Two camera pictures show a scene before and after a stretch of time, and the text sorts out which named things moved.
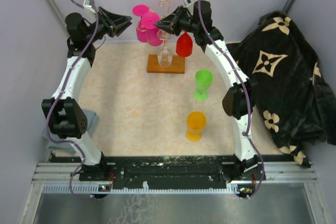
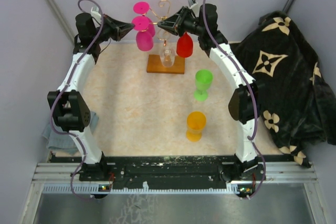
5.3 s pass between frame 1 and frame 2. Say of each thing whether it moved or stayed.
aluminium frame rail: stayed
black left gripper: moved
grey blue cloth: stayed
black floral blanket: stayed
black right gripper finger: stayed
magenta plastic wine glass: moved
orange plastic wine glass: stayed
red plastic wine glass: stayed
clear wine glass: moved
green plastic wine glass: stayed
